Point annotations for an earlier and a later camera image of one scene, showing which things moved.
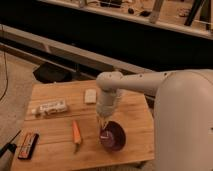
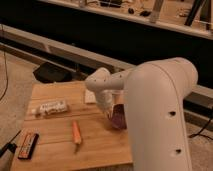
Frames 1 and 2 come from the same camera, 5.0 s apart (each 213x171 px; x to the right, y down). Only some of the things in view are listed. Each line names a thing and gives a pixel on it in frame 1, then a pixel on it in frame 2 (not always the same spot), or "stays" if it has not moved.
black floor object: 51,73 stays
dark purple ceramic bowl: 113,136 -> 119,117
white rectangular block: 90,96 stays
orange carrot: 76,132 stays
